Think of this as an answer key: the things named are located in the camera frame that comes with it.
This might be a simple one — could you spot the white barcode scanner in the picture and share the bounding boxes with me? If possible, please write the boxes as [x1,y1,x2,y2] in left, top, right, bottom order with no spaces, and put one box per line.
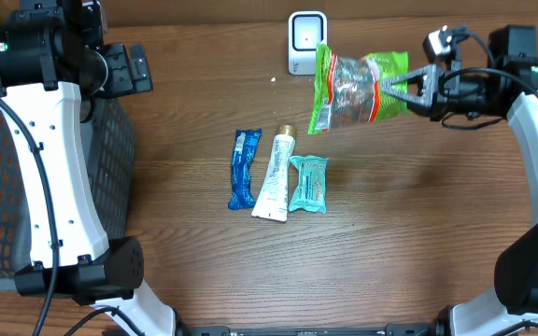
[288,10,328,76]

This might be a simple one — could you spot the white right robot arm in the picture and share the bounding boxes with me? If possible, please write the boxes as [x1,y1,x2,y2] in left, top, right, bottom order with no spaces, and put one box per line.
[379,25,538,335]

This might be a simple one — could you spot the cardboard back panel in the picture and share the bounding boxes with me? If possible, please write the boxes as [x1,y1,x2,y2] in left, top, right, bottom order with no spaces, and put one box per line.
[100,0,538,28]

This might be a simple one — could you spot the green gummy candy bag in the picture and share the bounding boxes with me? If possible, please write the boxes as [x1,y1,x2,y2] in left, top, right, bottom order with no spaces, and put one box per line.
[308,44,409,134]

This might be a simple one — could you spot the grey plastic basket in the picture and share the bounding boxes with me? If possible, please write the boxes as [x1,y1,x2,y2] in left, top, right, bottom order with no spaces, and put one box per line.
[0,100,144,295]

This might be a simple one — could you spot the white tube gold cap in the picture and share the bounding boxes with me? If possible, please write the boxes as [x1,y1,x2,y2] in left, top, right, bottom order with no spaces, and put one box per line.
[251,124,297,222]

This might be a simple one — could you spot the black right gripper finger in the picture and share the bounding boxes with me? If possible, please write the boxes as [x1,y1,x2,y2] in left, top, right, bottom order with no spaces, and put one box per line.
[379,64,437,91]
[381,86,435,117]

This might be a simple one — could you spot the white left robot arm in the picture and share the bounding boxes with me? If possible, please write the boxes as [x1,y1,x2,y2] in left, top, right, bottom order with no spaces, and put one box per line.
[0,0,178,336]

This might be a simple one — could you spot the teal wet wipes pack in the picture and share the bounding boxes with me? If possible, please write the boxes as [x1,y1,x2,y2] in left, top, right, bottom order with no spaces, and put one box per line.
[289,155,328,214]

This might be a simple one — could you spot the blue snack wrapper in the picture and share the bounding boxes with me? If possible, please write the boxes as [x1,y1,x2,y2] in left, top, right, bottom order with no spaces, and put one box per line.
[228,129,262,210]

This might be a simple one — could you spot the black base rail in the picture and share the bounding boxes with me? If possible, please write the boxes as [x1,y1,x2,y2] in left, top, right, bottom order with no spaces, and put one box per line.
[176,323,433,336]

